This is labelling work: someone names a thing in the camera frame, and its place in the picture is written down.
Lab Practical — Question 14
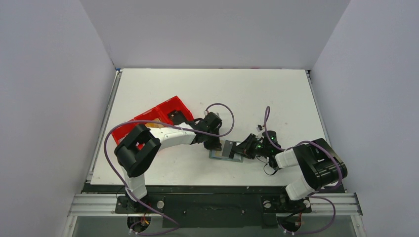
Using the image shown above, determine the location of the green leather card holder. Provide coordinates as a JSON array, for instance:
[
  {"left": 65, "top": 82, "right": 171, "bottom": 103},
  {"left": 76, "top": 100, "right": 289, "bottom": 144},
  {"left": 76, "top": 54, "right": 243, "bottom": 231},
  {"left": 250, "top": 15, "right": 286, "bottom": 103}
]
[{"left": 209, "top": 140, "right": 244, "bottom": 162}]

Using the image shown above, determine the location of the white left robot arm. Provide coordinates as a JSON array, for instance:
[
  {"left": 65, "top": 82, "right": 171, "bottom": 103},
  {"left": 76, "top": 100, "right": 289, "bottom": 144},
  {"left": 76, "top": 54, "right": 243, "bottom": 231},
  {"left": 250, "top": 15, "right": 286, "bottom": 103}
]
[{"left": 114, "top": 112, "right": 222, "bottom": 212}]

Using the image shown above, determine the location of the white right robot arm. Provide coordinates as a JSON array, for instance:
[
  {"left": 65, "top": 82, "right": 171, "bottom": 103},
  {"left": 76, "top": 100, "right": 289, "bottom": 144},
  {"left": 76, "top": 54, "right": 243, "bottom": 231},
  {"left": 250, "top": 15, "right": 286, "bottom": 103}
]
[{"left": 225, "top": 130, "right": 348, "bottom": 211}]

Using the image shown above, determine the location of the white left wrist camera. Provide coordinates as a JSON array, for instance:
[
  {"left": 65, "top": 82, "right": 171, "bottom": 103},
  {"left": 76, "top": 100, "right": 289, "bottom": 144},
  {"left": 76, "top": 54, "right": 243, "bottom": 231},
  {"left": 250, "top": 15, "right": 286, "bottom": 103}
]
[{"left": 204, "top": 110, "right": 219, "bottom": 116}]

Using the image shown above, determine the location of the red right bin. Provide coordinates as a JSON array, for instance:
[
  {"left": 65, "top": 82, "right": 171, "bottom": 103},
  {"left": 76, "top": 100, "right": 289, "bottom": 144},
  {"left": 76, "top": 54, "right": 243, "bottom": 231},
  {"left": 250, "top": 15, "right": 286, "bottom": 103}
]
[{"left": 156, "top": 96, "right": 194, "bottom": 125}]

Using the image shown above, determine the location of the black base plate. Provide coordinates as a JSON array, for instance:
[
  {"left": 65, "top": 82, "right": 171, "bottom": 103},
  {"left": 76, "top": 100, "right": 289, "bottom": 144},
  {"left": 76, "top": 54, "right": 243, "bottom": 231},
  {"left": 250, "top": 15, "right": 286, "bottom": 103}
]
[{"left": 82, "top": 184, "right": 337, "bottom": 231}]

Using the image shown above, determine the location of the gold card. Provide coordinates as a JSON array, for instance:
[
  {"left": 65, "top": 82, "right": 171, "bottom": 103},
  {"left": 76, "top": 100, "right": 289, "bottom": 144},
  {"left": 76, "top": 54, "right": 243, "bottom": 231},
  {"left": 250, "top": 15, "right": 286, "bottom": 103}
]
[{"left": 145, "top": 122, "right": 164, "bottom": 128}]

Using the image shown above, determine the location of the grey card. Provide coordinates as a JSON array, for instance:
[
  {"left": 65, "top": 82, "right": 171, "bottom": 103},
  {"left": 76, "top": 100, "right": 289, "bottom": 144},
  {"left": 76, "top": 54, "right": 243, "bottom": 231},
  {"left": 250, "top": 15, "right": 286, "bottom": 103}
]
[{"left": 221, "top": 140, "right": 237, "bottom": 159}]

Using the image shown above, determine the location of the aluminium frame rail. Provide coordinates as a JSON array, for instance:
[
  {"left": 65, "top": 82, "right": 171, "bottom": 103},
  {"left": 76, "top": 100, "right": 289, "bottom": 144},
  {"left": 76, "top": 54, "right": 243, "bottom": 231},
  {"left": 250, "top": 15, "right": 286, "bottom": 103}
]
[{"left": 63, "top": 191, "right": 366, "bottom": 237}]

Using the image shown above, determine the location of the black card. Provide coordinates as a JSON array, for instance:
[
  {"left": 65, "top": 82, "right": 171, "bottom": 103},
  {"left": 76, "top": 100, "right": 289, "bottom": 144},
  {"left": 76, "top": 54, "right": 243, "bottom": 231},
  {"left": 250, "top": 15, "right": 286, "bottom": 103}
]
[{"left": 168, "top": 110, "right": 187, "bottom": 125}]

